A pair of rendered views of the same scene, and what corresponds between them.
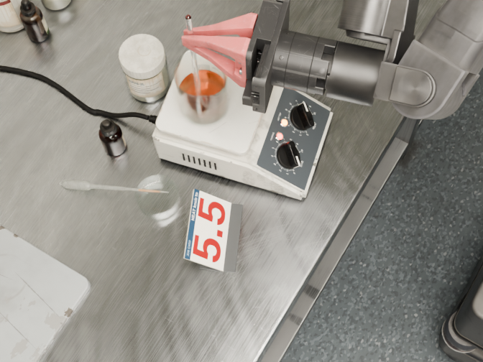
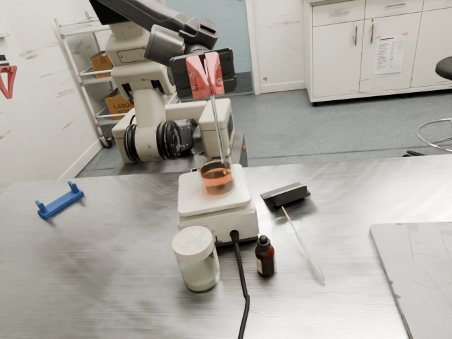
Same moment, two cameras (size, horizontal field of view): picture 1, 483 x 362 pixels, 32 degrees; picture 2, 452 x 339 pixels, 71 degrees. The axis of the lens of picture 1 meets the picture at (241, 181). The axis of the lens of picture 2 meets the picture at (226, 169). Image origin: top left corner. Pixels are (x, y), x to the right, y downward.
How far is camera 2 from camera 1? 98 cm
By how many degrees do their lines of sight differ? 69
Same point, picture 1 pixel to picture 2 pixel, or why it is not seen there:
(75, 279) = (377, 231)
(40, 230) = (368, 276)
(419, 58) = (193, 24)
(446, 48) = (186, 17)
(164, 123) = (244, 197)
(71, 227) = (347, 259)
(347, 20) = (178, 42)
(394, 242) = not seen: hidden behind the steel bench
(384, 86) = (209, 33)
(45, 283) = (398, 243)
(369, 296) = not seen: hidden behind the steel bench
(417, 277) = not seen: hidden behind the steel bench
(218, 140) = (239, 173)
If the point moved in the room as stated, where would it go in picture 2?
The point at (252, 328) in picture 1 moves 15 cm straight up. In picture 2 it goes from (319, 167) to (319, 103)
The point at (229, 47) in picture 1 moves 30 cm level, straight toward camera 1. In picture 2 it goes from (214, 58) to (360, 18)
